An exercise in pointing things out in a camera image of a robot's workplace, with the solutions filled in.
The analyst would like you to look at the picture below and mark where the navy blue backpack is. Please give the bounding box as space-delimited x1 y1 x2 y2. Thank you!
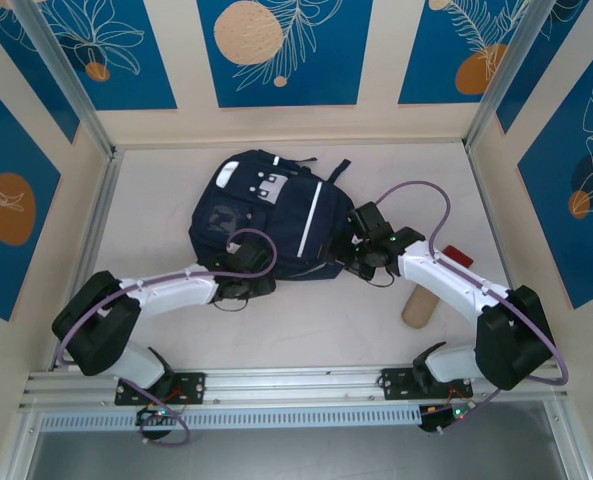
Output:
188 148 358 281

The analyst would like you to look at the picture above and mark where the wooden cylinder block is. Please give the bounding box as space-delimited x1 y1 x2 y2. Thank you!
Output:
401 287 440 330

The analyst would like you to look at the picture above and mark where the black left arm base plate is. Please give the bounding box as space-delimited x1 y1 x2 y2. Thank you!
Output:
114 370 207 406

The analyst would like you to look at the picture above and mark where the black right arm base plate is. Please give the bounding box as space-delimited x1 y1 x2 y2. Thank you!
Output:
380 366 475 401

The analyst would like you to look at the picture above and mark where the aluminium mounting rail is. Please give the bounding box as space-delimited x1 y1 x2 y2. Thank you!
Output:
18 362 572 411

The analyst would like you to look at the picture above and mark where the blue floral wall panel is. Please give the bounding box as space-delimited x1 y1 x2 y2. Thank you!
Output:
0 71 63 322
517 47 593 311
495 0 593 135
398 0 532 106
39 0 178 112
197 0 375 109
0 0 81 145

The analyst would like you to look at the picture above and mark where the aluminium frame post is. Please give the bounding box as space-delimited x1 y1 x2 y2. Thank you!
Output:
10 0 122 161
463 0 592 151

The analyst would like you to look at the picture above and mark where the small red notebook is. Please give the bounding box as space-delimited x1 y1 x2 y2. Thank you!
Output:
443 244 476 269

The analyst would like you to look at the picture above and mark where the small circuit board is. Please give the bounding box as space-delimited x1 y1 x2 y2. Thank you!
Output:
419 402 477 435
135 405 180 427

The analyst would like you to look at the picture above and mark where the aluminium side rail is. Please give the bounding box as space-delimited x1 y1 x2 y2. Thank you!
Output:
50 147 123 371
463 142 540 362

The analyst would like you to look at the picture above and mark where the grey slotted cable duct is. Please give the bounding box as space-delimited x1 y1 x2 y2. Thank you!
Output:
40 404 422 432

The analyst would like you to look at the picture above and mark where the grey metal shelf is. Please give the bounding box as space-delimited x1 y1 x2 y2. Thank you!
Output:
25 429 572 480

